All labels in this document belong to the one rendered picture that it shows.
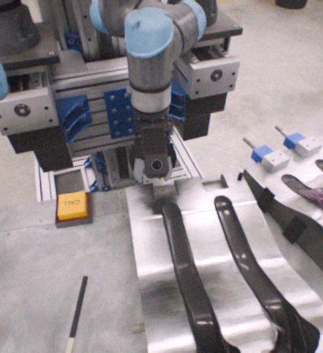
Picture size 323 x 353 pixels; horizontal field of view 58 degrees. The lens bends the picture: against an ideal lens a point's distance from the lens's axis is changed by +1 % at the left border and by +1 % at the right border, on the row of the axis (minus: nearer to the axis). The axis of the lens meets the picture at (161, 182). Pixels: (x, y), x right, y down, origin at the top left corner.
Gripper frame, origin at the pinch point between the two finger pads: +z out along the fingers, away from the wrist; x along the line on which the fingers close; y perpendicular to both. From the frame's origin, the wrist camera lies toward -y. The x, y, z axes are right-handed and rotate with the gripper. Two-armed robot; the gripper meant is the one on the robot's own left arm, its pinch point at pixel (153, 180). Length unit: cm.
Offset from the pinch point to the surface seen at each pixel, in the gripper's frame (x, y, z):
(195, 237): -7.2, -18.2, -3.8
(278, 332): -15.0, -36.5, -9.8
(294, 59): -145, 222, 85
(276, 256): -20.9, -22.9, -3.9
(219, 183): -15.0, -3.3, -1.7
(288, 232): -28.5, -14.4, 2.9
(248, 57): -102, 231, 85
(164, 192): -2.2, -5.2, -1.7
